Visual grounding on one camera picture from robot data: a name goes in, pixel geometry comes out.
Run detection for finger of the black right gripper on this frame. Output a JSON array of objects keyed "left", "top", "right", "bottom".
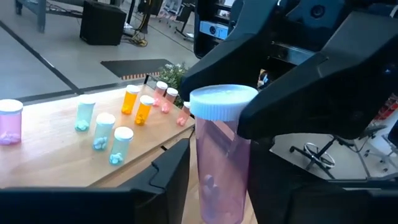
[
  {"left": 237, "top": 12, "right": 398, "bottom": 141},
  {"left": 180, "top": 0, "right": 280, "bottom": 102}
]

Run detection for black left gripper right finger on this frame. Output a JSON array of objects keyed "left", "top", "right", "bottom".
[{"left": 247, "top": 139, "right": 398, "bottom": 224}]

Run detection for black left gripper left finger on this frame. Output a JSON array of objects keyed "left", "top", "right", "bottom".
[{"left": 0, "top": 138, "right": 191, "bottom": 224}]

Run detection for blue pill bottle white cap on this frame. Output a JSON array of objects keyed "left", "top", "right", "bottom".
[
  {"left": 108, "top": 126, "right": 134, "bottom": 166},
  {"left": 74, "top": 94, "right": 96, "bottom": 133},
  {"left": 92, "top": 112, "right": 116, "bottom": 152}
]

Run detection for pink pill bottle white cap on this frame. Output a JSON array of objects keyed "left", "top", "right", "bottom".
[
  {"left": 176, "top": 101, "right": 191, "bottom": 128},
  {"left": 152, "top": 80, "right": 169, "bottom": 108},
  {"left": 160, "top": 87, "right": 179, "bottom": 114}
]

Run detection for purple pill bottle white cap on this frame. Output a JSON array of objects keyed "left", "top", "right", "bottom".
[
  {"left": 189, "top": 83, "right": 259, "bottom": 224},
  {"left": 0, "top": 98, "right": 24, "bottom": 146}
]

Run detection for orange pill bottle white cap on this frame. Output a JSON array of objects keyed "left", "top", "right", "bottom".
[
  {"left": 134, "top": 95, "right": 155, "bottom": 127},
  {"left": 121, "top": 84, "right": 141, "bottom": 115}
]

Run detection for wooden shelf black metal legs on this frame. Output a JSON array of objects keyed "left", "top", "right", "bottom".
[{"left": 0, "top": 74, "right": 197, "bottom": 190}]

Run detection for black office chair base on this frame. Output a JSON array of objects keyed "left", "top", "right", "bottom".
[{"left": 289, "top": 136, "right": 336, "bottom": 180}]

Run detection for green potted plant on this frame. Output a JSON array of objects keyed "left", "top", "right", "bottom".
[{"left": 158, "top": 62, "right": 189, "bottom": 108}]

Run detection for black hazard-striped floor mat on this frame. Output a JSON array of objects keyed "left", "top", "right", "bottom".
[{"left": 99, "top": 58, "right": 174, "bottom": 81}]

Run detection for black floor box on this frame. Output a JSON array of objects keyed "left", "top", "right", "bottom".
[{"left": 79, "top": 0, "right": 127, "bottom": 47}]

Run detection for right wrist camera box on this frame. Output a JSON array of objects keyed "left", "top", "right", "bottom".
[{"left": 194, "top": 0, "right": 242, "bottom": 60}]

